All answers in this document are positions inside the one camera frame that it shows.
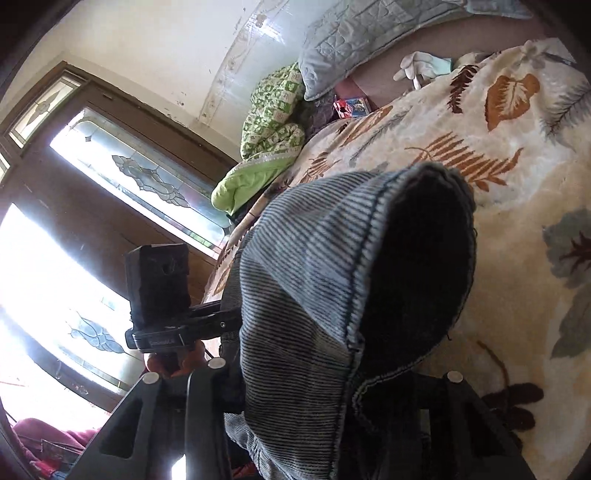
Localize stained glass window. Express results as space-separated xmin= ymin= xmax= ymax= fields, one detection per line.
xmin=0 ymin=62 xmax=238 ymax=411

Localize white glove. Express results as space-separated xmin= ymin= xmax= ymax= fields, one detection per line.
xmin=393 ymin=51 xmax=455 ymax=90

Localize grey quilted pillow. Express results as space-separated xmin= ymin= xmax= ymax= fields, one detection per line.
xmin=298 ymin=0 xmax=534 ymax=102

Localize dark red cloth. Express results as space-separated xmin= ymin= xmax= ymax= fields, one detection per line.
xmin=13 ymin=418 xmax=102 ymax=478

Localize red and blue box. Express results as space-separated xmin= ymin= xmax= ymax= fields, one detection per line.
xmin=332 ymin=96 xmax=371 ymax=121

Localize mauve bed sheet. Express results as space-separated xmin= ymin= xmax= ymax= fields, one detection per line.
xmin=335 ymin=14 xmax=561 ymax=114

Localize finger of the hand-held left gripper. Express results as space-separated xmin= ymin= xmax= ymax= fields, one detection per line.
xmin=189 ymin=302 xmax=242 ymax=341

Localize person's left hand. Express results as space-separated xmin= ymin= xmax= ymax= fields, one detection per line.
xmin=147 ymin=344 xmax=206 ymax=380

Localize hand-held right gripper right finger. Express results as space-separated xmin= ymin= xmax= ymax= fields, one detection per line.
xmin=411 ymin=369 xmax=539 ymax=480

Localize leaf print blanket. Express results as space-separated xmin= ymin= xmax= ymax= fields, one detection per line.
xmin=203 ymin=37 xmax=591 ymax=480

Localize blue denim pants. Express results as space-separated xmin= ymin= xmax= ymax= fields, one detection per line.
xmin=219 ymin=161 xmax=477 ymax=480

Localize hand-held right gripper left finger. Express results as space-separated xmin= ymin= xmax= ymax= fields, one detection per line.
xmin=69 ymin=357 xmax=232 ymax=480

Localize green checkered quilt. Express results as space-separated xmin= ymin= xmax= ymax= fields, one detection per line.
xmin=211 ymin=62 xmax=306 ymax=217

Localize dark purple cloth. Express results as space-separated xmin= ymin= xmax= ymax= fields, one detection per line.
xmin=300 ymin=95 xmax=338 ymax=134

